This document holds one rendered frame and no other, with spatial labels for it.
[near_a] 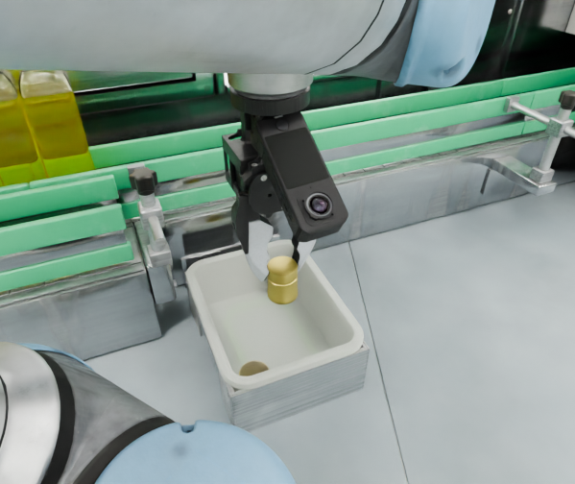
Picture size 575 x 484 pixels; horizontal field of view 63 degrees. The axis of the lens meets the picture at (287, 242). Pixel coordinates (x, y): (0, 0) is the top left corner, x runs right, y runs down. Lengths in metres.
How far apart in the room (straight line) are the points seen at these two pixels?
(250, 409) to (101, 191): 0.33
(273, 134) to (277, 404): 0.31
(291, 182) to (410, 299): 0.41
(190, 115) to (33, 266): 0.40
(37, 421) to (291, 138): 0.28
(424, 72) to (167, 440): 0.23
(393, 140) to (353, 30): 0.64
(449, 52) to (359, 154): 0.57
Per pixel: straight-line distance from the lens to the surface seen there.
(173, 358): 0.67
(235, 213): 0.45
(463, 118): 0.88
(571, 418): 0.69
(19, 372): 0.31
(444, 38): 0.22
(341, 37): 0.17
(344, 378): 0.59
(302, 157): 0.41
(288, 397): 0.57
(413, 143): 0.84
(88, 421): 0.33
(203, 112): 0.87
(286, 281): 0.51
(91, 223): 0.58
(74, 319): 0.65
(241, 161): 0.44
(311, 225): 0.38
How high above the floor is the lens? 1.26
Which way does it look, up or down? 37 degrees down
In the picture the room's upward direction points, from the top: straight up
